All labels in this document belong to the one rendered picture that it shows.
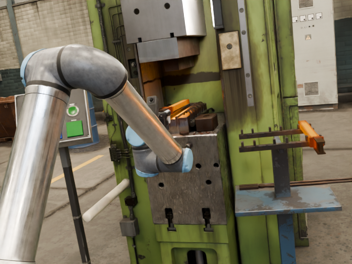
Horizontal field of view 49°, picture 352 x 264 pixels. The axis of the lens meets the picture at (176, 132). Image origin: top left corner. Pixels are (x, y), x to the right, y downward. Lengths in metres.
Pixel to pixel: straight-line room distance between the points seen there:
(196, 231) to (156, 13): 1.05
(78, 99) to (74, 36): 7.56
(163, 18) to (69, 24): 7.79
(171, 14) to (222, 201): 0.89
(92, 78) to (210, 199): 1.03
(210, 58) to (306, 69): 4.79
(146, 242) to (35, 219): 1.39
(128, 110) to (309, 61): 5.97
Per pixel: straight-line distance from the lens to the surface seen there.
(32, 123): 1.01
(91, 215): 1.83
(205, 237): 1.95
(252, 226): 2.10
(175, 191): 1.88
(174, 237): 1.99
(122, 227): 2.26
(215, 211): 1.87
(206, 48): 2.25
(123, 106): 1.10
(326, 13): 6.91
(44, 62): 1.06
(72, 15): 9.49
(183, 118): 1.82
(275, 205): 1.59
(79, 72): 1.00
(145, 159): 1.45
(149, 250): 2.33
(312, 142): 1.45
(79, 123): 1.89
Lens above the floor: 1.29
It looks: 12 degrees down
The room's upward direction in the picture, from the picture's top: 8 degrees counter-clockwise
